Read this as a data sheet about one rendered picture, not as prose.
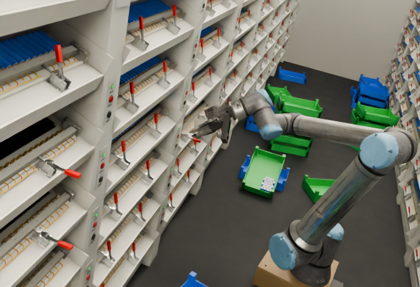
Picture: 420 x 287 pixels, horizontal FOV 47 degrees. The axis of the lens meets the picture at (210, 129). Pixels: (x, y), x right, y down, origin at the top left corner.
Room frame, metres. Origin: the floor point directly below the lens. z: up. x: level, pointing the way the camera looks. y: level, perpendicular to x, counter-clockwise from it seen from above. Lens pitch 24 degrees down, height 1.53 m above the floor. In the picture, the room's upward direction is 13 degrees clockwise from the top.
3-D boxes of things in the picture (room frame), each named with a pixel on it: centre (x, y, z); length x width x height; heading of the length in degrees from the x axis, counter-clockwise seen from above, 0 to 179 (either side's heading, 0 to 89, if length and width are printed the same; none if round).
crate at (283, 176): (2.85, -0.41, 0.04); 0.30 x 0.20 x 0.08; 79
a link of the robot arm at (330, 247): (1.79, -0.58, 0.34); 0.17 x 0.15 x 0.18; 130
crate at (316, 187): (2.83, -0.85, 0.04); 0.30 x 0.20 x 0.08; 108
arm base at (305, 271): (1.79, -0.58, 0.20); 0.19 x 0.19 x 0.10
